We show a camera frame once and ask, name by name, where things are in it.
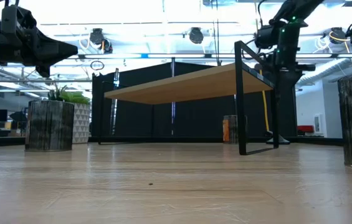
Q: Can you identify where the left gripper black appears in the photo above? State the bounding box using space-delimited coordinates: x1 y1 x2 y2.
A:
0 17 79 79

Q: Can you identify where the red seat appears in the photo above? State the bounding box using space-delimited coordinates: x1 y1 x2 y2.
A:
297 124 315 135

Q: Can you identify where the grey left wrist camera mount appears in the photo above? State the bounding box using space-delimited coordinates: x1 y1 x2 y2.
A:
0 5 19 35

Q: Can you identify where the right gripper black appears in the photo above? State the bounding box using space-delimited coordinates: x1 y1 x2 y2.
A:
254 46 317 95

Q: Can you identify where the long ceiling light bar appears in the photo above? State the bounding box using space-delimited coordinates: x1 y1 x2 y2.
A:
66 52 352 60

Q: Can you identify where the white wall box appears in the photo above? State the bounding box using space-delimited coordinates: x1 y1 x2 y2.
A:
313 113 323 135

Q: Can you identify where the black table border rail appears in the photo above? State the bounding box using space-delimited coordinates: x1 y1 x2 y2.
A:
0 136 345 148

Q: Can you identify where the wooden shelf black metal frame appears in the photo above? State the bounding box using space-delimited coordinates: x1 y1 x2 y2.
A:
97 40 280 156

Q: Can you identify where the yellow hanging cable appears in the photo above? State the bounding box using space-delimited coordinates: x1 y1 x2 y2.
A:
258 68 272 134

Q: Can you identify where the black partition screen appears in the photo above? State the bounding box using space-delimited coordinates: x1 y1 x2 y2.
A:
90 61 298 139

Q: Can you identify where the black hanging ring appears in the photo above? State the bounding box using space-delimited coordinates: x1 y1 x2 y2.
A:
89 60 105 72

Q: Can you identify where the silver metal pole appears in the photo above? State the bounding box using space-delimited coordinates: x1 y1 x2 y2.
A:
171 57 176 137
109 67 121 137

